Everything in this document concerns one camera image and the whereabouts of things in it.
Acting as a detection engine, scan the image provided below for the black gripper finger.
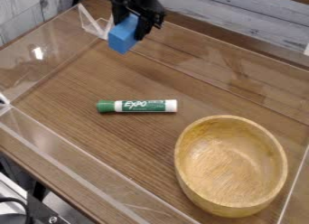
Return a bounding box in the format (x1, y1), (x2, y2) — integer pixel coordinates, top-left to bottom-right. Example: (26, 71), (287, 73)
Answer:
(134, 15), (156, 41)
(113, 4), (130, 24)

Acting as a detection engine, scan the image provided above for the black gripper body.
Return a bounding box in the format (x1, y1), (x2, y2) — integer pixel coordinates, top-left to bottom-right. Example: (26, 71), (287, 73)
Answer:
(110, 0), (166, 28)

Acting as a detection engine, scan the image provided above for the blue foam block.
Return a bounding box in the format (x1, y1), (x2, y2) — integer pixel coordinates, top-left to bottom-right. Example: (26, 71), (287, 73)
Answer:
(108, 14), (138, 54)

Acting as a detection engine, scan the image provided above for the brown wooden bowl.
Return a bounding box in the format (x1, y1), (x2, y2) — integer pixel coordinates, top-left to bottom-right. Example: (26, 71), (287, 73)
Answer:
(175, 115), (290, 218)

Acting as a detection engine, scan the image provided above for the green Expo marker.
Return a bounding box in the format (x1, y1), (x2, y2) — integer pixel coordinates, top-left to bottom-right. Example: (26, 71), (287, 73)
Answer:
(97, 99), (179, 113)

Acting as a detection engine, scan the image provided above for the clear acrylic corner bracket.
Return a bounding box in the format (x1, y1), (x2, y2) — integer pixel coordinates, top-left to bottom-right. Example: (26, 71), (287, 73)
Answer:
(78, 4), (114, 40)

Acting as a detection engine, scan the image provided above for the clear acrylic tray wall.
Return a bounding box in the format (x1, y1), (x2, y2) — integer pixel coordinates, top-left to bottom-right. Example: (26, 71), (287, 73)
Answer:
(0, 9), (309, 224)

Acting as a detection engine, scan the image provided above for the black cable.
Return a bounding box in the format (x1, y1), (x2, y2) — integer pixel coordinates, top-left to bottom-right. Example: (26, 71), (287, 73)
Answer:
(0, 197), (34, 224)

